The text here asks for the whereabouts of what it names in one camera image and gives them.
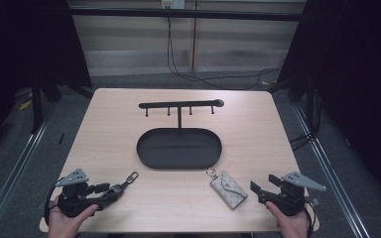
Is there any yellow tape strip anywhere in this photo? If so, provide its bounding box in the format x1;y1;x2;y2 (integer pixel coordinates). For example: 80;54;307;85
18;98;34;111

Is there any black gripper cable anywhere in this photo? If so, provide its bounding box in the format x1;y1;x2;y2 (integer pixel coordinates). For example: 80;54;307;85
304;197;318;230
44;178;64;226

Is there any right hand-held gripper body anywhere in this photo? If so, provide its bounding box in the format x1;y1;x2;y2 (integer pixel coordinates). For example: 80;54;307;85
258;172;327;216

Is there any black key rack with tray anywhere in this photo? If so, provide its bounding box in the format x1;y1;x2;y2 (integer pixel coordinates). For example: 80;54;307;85
136;98;225;171

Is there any white wall outlet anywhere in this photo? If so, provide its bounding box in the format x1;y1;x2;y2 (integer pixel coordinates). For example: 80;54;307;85
161;0;187;10

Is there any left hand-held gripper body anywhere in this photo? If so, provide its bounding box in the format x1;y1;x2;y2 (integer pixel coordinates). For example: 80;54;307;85
55;168;106;218

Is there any black horizontal bar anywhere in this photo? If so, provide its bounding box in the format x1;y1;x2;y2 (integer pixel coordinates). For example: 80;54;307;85
68;8;307;23

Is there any grey patterned key pouch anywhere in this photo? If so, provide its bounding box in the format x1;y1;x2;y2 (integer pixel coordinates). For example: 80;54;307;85
205;167;248;211

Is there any black stand leg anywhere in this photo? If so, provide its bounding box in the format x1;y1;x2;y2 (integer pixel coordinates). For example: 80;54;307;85
30;77;45;134

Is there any metal floor rail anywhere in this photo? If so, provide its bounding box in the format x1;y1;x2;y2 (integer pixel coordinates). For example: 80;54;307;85
0;108;55;238
292;102;373;238

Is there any long black floor cable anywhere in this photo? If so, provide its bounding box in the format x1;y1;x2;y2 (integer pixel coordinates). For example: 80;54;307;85
166;17;283;91

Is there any bundle of black cables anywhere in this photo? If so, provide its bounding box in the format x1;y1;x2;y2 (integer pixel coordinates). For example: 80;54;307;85
289;88;319;152

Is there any person's right hand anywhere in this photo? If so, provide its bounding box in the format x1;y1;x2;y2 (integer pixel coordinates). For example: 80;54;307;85
266;201;311;238

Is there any black curtain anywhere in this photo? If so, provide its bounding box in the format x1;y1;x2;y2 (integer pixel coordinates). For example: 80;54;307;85
0;0;92;163
271;0;381;209

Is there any person's left hand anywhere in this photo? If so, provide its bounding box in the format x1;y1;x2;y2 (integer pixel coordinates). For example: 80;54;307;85
48;197;99;238

